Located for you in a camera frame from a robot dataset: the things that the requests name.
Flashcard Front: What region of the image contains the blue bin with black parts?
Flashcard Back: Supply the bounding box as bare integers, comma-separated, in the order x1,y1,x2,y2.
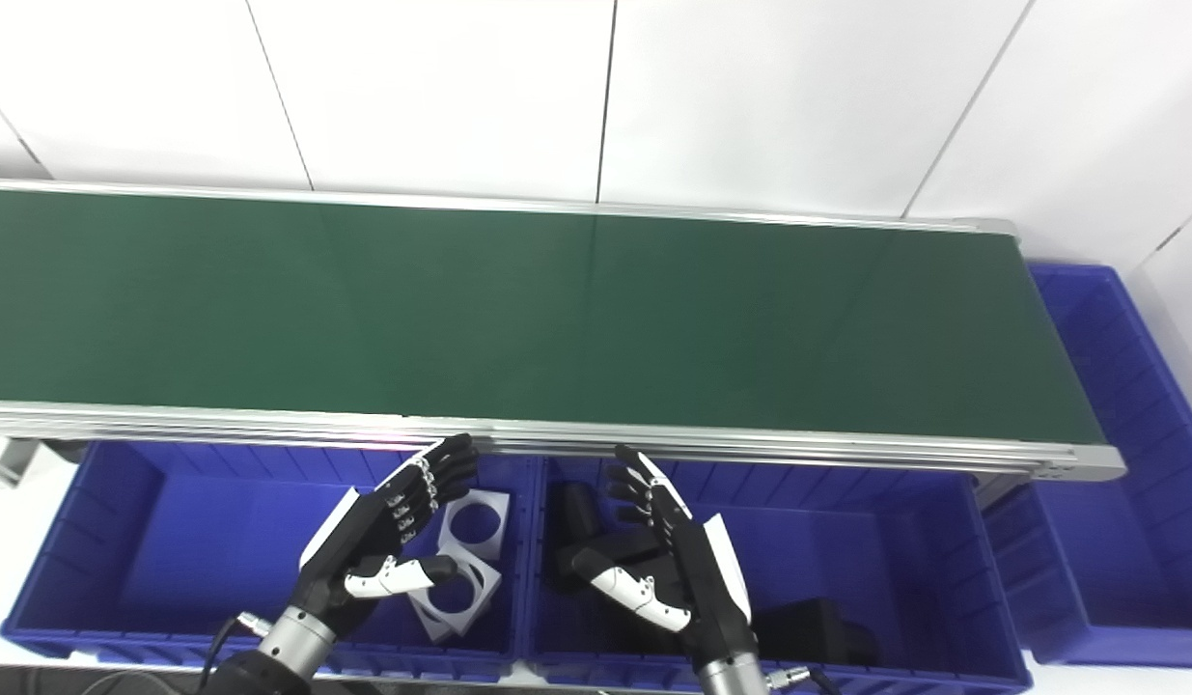
523,456,1037,694

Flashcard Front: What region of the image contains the green conveyor belt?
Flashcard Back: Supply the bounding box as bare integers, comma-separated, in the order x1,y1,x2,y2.
0,188,1106,447
0,179,1127,484

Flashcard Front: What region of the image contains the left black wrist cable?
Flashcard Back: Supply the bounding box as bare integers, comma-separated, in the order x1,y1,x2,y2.
198,610,274,695

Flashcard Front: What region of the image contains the blue bin with white parts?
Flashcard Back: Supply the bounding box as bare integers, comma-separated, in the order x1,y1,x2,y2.
0,439,544,682

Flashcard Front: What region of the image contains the black boxy part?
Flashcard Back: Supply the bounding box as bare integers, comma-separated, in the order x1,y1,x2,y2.
755,597,882,668

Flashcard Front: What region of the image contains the aluminium conveyor leg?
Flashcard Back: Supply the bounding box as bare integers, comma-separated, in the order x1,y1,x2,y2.
972,473,1028,509
0,436,39,489

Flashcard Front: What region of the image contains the black cylindrical part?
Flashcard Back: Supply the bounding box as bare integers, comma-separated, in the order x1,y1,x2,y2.
549,481,606,553

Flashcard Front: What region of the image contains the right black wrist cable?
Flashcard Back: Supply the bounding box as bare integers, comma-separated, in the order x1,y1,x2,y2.
764,664,844,695

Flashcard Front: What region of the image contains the empty blue bin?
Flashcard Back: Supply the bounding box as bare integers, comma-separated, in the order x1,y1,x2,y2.
982,263,1192,669

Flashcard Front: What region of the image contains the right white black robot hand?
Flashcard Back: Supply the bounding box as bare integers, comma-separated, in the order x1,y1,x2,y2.
573,444,759,667

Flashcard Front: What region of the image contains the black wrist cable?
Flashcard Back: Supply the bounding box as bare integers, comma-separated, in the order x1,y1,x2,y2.
198,610,274,695
764,664,844,695

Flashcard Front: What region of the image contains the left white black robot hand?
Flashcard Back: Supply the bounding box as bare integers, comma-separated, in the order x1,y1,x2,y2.
291,433,481,638

